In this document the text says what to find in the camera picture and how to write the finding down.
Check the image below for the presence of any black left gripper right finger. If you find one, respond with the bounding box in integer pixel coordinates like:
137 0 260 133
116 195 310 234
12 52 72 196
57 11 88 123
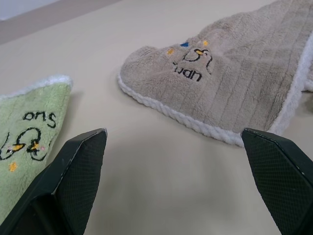
241 127 313 235

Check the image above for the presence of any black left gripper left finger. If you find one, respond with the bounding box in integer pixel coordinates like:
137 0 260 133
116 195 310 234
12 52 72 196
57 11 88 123
0 127 109 235

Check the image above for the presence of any green embroidered towel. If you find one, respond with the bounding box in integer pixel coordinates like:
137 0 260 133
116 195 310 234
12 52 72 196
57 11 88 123
0 74 74 219

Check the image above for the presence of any beige embroidered towel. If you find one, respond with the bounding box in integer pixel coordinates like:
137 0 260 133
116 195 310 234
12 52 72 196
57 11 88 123
116 0 313 148

